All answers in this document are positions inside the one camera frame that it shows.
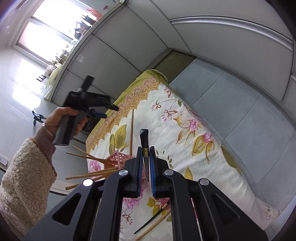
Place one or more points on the floral white tablecloth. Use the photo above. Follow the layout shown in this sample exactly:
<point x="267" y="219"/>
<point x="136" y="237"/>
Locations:
<point x="179" y="137"/>

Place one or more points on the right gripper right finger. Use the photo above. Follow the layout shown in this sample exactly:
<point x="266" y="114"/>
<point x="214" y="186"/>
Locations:
<point x="159" y="186"/>

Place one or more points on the person left hand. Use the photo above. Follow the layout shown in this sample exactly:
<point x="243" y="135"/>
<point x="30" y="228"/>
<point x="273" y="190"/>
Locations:
<point x="54" y="120"/>

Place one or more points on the pink perforated utensil holder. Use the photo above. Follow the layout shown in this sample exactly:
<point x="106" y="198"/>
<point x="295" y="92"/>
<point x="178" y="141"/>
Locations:
<point x="118" y="159"/>

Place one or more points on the black chopstick gold band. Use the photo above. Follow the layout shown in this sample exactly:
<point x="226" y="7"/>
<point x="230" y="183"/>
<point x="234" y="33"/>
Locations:
<point x="160" y="211"/>
<point x="144" y="133"/>

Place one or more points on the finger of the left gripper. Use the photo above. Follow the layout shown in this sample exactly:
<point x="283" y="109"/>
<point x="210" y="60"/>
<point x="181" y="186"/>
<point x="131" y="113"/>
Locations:
<point x="96" y="114"/>

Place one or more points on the fleece sleeve left forearm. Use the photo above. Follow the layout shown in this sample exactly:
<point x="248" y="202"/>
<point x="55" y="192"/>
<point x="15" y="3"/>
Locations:
<point x="25" y="186"/>

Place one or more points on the short wooden chopstick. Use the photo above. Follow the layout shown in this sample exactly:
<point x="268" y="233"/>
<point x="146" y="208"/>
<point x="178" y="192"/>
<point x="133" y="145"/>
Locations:
<point x="154" y="225"/>

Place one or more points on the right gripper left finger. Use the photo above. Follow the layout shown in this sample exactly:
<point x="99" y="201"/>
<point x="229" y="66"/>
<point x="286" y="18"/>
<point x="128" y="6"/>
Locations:
<point x="134" y="167"/>

